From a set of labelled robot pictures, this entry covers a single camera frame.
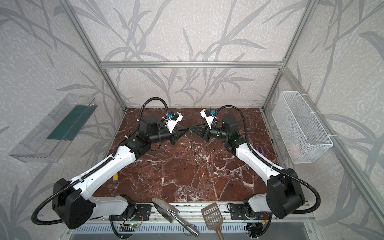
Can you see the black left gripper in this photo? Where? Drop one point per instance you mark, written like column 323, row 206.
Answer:
column 174, row 136

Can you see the green yellow garden spade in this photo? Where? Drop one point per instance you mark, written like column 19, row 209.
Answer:
column 115, row 177

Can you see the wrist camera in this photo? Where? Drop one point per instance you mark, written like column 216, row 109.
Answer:
column 172, row 120
column 209, row 115

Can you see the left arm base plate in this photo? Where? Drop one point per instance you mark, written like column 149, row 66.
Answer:
column 143, row 212

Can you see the aluminium frame post left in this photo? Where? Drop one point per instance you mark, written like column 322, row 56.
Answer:
column 69, row 11

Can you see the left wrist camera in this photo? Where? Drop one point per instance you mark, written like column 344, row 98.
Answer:
column 172, row 120

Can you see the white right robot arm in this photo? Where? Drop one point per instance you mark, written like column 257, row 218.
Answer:
column 284, row 195

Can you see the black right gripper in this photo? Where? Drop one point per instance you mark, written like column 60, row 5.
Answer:
column 205, row 132

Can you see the aluminium frame crossbar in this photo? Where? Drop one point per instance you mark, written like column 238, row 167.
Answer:
column 262, row 65

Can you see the aluminium frame post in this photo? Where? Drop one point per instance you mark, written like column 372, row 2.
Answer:
column 69, row 11
column 307, row 15

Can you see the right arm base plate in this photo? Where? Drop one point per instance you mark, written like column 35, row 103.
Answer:
column 239, row 212

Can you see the white wire mesh basket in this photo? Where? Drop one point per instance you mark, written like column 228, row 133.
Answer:
column 298, row 124

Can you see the clear plastic wall bin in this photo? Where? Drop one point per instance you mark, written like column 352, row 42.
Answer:
column 48, row 141

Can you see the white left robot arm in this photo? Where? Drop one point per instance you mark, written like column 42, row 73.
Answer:
column 74, row 202

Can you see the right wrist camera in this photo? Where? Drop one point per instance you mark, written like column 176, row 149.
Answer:
column 209, row 115

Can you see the pink object in basket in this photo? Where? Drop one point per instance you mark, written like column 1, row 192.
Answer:
column 295, row 151

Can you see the brown slotted scoop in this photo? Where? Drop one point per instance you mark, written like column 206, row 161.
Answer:
column 213, row 219

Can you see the steel garden trowel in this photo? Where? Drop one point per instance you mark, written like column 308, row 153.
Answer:
column 170, row 213

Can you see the aluminium frame post right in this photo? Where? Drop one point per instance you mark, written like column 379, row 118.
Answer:
column 307, row 15

